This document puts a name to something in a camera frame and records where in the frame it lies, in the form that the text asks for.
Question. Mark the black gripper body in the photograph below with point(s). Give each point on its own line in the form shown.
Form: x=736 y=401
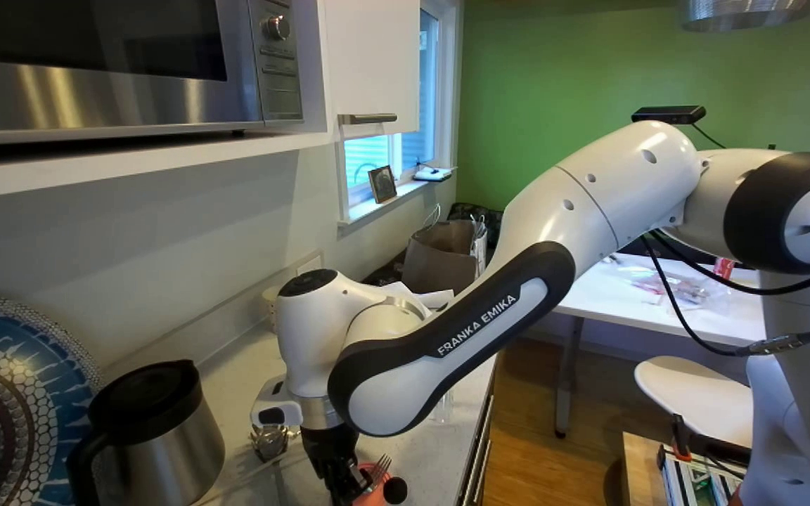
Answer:
x=333 y=466

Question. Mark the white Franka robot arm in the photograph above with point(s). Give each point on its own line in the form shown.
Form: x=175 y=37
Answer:
x=604 y=197

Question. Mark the steel carafe with black lid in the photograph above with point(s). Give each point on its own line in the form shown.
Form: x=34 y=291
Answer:
x=157 y=439

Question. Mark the brown paper bag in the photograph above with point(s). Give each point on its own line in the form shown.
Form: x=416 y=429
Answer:
x=442 y=258

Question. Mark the wooden side table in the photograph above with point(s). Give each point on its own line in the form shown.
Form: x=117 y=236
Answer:
x=641 y=468

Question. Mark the blue patterned plate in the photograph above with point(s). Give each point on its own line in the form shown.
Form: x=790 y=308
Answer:
x=12 y=402

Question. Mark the white framed window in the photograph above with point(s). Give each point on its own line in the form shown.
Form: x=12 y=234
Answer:
x=396 y=142

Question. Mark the white table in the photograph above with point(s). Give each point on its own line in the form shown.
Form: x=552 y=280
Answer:
x=632 y=300

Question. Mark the white round stool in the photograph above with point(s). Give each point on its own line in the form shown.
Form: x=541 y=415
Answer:
x=697 y=395

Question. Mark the white upper cabinet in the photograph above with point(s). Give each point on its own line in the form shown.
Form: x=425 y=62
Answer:
x=373 y=65

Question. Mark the stainless steel microwave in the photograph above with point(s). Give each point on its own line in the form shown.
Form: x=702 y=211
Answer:
x=98 y=65

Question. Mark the small dark picture frame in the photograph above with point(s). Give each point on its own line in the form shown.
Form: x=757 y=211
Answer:
x=385 y=184

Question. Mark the black camera behind robot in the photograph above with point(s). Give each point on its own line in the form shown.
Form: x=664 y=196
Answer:
x=669 y=113

